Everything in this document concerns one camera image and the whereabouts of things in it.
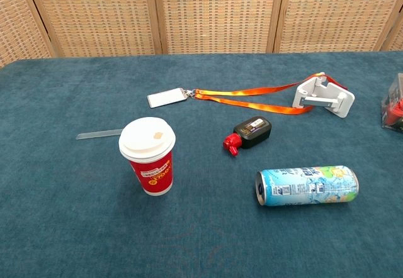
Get clear box red contents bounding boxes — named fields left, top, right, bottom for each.
left=380, top=72, right=403, bottom=133

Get woven rattan screen panel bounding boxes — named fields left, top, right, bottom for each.
left=23, top=0, right=163, bottom=58
left=0, top=0, right=56, bottom=68
left=376, top=16, right=403, bottom=52
left=153, top=0, right=286, bottom=55
left=273, top=0, right=403, bottom=53

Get orange lanyard strap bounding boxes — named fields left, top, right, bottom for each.
left=185, top=73, right=349, bottom=116

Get black bottle red cap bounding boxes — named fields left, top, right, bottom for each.
left=222, top=116, right=271, bottom=157

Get white clip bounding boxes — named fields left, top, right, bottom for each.
left=292, top=72, right=356, bottom=119

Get blue felt table cloth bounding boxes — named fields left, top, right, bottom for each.
left=0, top=50, right=403, bottom=278

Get white badge card holder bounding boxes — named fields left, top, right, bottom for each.
left=147, top=87, right=190, bottom=109

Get light blue drink can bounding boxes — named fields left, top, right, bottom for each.
left=255, top=165, right=360, bottom=207

